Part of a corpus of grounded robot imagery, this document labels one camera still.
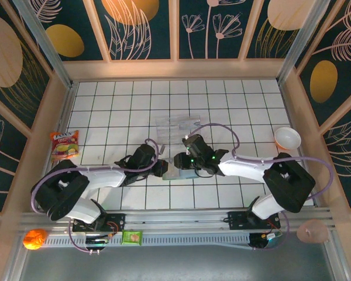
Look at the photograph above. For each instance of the orange ball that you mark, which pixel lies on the orange ball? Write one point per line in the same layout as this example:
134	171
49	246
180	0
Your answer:
35	239

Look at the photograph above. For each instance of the pale pink round object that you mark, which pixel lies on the pale pink round object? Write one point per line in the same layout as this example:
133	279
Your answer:
311	231

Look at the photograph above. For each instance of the clear plastic bag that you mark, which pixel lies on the clear plastic bag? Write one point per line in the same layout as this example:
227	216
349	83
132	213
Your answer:
166	131

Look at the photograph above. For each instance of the silver VIP credit card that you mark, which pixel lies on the silver VIP credit card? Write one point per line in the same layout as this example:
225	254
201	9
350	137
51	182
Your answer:
190	125

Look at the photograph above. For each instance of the aluminium frame post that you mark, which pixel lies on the aluminium frame post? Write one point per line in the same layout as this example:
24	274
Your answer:
47	47
305	44

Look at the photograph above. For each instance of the red orange candy bag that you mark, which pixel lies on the red orange candy bag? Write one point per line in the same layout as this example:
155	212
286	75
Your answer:
64	145

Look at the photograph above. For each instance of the white bowl orange outside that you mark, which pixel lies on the white bowl orange outside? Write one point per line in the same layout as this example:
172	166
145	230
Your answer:
286	137

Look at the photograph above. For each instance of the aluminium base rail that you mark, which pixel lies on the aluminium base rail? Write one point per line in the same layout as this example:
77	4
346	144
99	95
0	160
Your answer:
175	219

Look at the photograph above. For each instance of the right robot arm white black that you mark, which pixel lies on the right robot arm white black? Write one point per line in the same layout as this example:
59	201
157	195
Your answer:
242	168

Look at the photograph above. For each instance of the green snack packet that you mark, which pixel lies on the green snack packet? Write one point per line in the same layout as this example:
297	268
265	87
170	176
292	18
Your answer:
131	237

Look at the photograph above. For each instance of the pale green card holder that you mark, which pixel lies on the pale green card holder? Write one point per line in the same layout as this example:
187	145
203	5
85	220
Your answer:
175	175

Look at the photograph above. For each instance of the aluminium table side rail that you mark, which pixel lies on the aluminium table side rail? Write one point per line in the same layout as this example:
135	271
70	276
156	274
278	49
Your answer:
63	117

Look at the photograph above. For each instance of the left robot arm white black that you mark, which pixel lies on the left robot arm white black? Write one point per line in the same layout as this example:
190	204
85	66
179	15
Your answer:
105	175

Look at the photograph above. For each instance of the round electronics base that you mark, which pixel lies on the round electronics base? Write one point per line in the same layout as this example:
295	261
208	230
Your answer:
96	243
266	241

